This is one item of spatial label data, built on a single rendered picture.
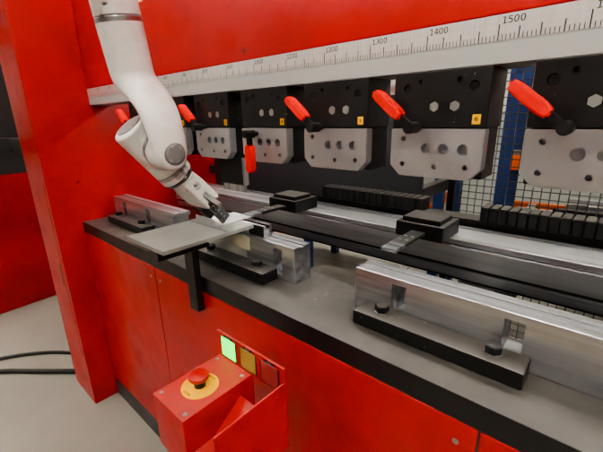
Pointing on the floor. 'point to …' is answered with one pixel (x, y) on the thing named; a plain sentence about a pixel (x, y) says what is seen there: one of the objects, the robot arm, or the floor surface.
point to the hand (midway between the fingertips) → (215, 213)
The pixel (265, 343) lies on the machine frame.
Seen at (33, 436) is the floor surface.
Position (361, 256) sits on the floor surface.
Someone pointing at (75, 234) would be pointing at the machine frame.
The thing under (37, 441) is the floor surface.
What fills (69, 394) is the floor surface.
